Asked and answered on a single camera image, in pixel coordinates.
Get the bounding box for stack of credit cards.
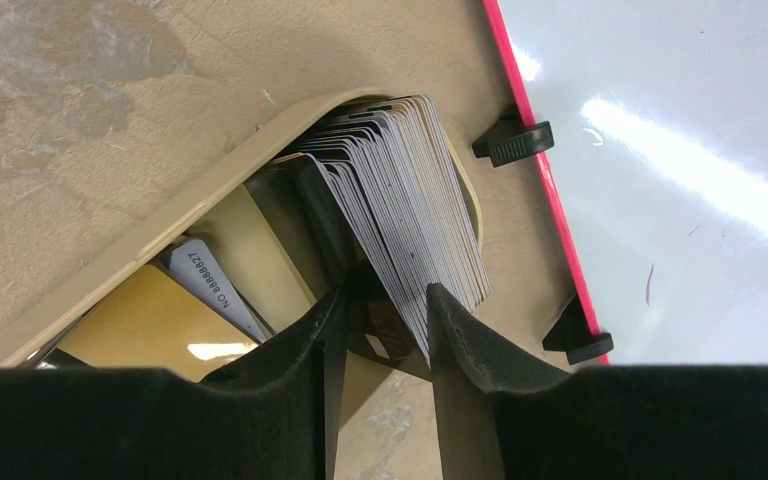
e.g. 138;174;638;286
39;94;493;382

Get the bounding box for red framed whiteboard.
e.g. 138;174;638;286
484;1;768;365

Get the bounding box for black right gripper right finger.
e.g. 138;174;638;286
427;284;768;479

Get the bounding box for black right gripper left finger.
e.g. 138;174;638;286
0;288;350;479

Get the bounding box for black whiteboard stand clip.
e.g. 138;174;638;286
471;105;555;168
542;294;614;365

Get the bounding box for beige oval plastic tray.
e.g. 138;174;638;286
0;89;481;370

